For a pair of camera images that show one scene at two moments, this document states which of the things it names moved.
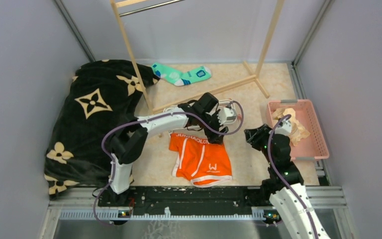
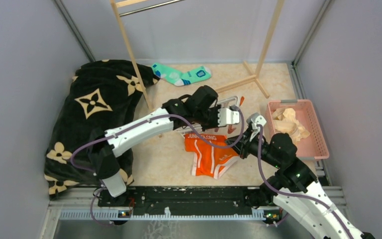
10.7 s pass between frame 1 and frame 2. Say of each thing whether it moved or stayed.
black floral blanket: stayed
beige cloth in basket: stayed
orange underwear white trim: moved
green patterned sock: stayed
